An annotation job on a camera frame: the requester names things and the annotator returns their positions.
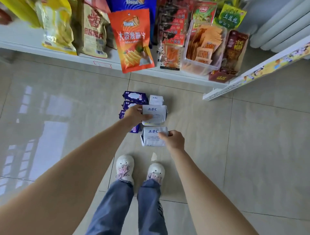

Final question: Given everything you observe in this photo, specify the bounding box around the brown snack box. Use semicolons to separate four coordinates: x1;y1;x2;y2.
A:
208;30;250;84

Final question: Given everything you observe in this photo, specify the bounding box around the plain yellow snack bag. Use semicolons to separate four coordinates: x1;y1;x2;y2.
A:
0;0;42;28

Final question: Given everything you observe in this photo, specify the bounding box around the person's left shoe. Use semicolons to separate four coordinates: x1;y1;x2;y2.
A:
115;155;135;186

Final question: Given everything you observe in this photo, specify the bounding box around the white perforated rack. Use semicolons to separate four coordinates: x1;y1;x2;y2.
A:
202;36;310;101

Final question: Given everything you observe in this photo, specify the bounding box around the pile of red bags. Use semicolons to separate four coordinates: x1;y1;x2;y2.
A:
0;8;13;25

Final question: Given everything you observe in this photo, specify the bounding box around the person's right leg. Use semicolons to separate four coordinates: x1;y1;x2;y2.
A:
137;179;168;235

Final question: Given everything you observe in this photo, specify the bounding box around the person's left hand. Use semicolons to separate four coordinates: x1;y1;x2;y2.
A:
123;104;154;133

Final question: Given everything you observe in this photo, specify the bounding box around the green red snack packet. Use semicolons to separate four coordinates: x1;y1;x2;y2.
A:
191;1;218;25

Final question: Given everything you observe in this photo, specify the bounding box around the yellow chip bag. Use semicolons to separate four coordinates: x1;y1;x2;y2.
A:
35;0;78;56

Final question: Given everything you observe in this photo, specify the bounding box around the orange chip bag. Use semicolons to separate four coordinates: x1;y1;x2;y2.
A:
108;8;155;74

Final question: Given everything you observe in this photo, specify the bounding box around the person's right hand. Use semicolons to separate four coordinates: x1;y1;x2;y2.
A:
158;130;186;153

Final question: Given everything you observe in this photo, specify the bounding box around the white metal shelf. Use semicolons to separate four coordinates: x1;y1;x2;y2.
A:
0;0;252;89

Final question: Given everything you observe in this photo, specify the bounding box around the person's right shoe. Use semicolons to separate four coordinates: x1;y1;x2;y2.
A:
146;162;166;186

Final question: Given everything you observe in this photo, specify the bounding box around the red bordered paper label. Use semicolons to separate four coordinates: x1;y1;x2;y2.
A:
93;60;113;69

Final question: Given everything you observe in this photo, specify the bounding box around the beige snack bag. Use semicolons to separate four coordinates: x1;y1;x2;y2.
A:
72;0;111;59

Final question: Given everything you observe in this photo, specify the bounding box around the person's left leg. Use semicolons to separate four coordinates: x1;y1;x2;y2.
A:
85;179;135;235

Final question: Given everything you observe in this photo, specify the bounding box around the white radiator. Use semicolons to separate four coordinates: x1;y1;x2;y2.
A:
238;0;310;60

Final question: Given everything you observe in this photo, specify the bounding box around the clear box of orange sachets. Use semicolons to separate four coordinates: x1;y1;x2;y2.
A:
180;19;228;77

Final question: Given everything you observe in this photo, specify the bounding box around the row of red strip packets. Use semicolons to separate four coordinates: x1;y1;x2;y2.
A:
155;0;189;71

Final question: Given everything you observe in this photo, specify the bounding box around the person's left forearm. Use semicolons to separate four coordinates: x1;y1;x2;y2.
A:
0;121;132;235

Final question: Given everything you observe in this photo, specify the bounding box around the person's right forearm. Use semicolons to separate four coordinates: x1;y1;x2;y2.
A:
167;145;260;235

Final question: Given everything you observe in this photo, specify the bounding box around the person's shoe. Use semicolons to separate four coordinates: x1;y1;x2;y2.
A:
146;162;166;186
115;155;135;186

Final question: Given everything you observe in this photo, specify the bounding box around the person's leg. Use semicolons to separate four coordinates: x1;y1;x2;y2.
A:
85;179;135;235
137;179;168;235

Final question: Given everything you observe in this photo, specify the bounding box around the small white ABC packet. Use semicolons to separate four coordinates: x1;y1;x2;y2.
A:
148;95;164;106

